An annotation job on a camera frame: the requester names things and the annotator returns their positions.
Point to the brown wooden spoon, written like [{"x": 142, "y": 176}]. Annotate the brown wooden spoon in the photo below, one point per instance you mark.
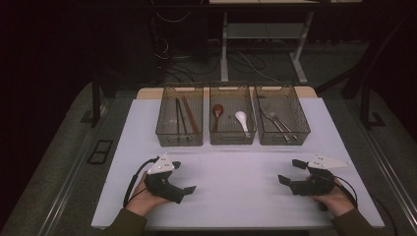
[{"x": 217, "y": 109}]

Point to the black chopstick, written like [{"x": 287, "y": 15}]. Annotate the black chopstick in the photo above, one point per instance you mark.
[
  {"x": 182, "y": 116},
  {"x": 177, "y": 116}
]

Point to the grey plastic bin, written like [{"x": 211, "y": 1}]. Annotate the grey plastic bin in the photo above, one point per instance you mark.
[
  {"x": 295, "y": 111},
  {"x": 229, "y": 98},
  {"x": 167, "y": 111}
]

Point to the person's right hand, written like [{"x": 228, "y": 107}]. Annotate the person's right hand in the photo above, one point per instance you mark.
[{"x": 337, "y": 201}]

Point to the white metal desk frame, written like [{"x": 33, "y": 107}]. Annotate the white metal desk frame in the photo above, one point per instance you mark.
[{"x": 224, "y": 59}]

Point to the brown wooden chopstick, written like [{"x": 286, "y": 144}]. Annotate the brown wooden chopstick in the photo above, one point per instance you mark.
[{"x": 189, "y": 114}]

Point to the metal floor rail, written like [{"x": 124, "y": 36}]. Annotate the metal floor rail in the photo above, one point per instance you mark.
[
  {"x": 62, "y": 200},
  {"x": 401, "y": 193}
]

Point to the steel fork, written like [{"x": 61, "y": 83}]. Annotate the steel fork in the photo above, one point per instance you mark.
[{"x": 273, "y": 115}]

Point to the person's left hand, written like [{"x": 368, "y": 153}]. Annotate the person's left hand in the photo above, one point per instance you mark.
[{"x": 141, "y": 201}]

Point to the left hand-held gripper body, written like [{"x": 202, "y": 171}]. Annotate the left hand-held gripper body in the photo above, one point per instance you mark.
[{"x": 160, "y": 183}]

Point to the black metal stand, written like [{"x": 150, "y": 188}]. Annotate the black metal stand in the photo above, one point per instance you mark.
[
  {"x": 365, "y": 108},
  {"x": 95, "y": 105}
]

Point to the white ceramic spoon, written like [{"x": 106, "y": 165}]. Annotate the white ceramic spoon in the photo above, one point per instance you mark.
[{"x": 241, "y": 116}]

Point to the steel knife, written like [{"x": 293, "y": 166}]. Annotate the steel knife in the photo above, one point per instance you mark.
[{"x": 265, "y": 111}]

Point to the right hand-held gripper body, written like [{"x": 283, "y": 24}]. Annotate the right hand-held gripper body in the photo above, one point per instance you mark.
[{"x": 316, "y": 187}]

